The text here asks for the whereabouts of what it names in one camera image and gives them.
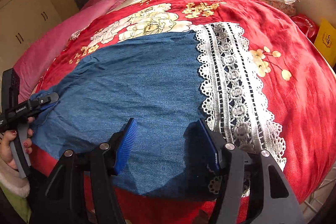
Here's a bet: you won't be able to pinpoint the blue denim pants lace hem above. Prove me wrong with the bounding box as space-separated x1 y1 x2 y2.
33 22 286 201

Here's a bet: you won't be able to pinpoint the left forearm green sleeve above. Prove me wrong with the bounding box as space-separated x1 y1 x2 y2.
1 159 31 223

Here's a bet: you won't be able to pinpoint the left hand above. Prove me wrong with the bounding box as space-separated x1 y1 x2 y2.
1 128 34 169

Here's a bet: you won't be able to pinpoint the pink rolled quilt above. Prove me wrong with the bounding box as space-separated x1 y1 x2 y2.
14 0 126 102

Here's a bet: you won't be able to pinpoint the cream wardrobe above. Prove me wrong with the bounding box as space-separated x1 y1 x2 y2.
0 0 62 72

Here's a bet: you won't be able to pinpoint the red floral blanket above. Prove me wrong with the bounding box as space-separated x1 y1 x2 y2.
28 0 336 224

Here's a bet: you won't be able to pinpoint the red plastic bag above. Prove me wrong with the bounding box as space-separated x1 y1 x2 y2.
291 14 319 43

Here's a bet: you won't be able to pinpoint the yellow box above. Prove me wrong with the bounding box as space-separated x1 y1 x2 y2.
314 18 336 67

